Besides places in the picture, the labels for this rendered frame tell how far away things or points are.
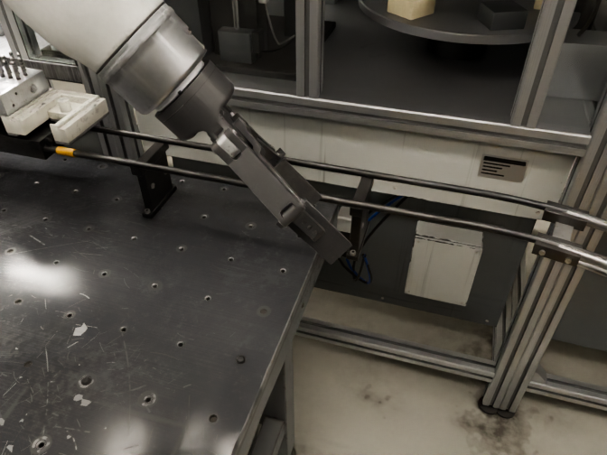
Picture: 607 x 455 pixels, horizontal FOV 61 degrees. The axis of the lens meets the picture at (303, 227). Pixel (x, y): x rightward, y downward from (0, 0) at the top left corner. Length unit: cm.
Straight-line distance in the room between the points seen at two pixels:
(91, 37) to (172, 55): 6
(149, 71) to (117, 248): 67
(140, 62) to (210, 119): 8
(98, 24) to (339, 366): 138
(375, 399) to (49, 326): 98
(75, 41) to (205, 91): 11
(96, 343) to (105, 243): 26
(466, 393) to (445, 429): 14
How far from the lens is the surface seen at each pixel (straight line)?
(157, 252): 107
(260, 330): 90
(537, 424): 172
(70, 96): 126
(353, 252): 101
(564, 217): 101
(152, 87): 48
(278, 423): 130
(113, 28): 48
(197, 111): 49
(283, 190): 46
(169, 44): 48
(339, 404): 162
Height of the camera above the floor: 138
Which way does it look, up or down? 40 degrees down
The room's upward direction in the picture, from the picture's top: straight up
